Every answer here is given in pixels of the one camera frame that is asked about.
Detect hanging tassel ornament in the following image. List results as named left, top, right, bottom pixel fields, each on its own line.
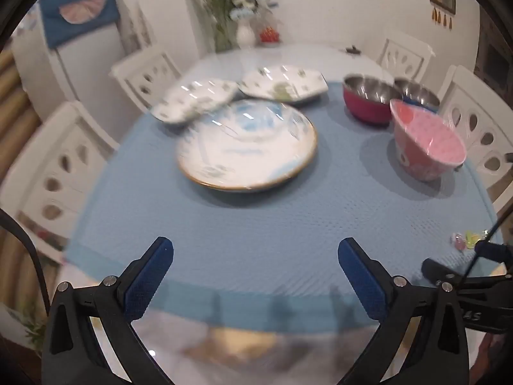
left=431, top=6, right=453, bottom=29

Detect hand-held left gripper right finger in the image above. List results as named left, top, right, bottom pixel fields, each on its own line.
left=337, top=237, right=469, bottom=385

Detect blue steel bowl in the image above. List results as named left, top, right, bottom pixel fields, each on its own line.
left=393, top=77, right=442, bottom=113

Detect red ornament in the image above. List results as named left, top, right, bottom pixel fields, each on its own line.
left=258, top=24, right=279, bottom=44

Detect green wrapped candy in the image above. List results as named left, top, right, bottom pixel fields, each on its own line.
left=464, top=230, right=487, bottom=249

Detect pink patterned bowl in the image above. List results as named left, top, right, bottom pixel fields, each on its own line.
left=390, top=98, right=467, bottom=181

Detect large round gold-rimmed plate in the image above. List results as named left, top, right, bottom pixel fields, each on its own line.
left=176, top=99, right=318, bottom=192

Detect white vase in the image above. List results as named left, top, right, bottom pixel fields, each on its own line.
left=236, top=20, right=257, bottom=47

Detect red steel bowl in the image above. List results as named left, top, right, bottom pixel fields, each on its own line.
left=342, top=74, right=405, bottom=126

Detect white dining chair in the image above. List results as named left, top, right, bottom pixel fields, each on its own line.
left=110, top=46, right=183, bottom=113
left=0, top=101, right=121, bottom=265
left=439, top=64, right=513, bottom=217
left=377, top=38, right=435, bottom=83

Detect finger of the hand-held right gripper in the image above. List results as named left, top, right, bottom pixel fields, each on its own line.
left=422, top=259, right=469, bottom=286
left=476, top=241, right=513, bottom=264

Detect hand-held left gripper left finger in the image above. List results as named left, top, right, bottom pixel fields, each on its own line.
left=42, top=236, right=175, bottom=385

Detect light blue table mat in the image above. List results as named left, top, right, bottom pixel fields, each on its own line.
left=64, top=76, right=498, bottom=335

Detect green dried flower bunch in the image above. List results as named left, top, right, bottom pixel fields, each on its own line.
left=182, top=0, right=237, bottom=53

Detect blue artificial flowers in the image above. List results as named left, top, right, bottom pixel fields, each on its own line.
left=230, top=0, right=279, bottom=22

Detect white appliance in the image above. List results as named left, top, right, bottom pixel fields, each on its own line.
left=10, top=20, right=137, bottom=101

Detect thin black cable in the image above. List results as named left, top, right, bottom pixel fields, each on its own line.
left=459, top=214, right=503, bottom=287

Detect octagonal floral plate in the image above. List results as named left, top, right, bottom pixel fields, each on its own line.
left=151, top=79, right=238, bottom=126
left=238, top=66, right=329, bottom=105

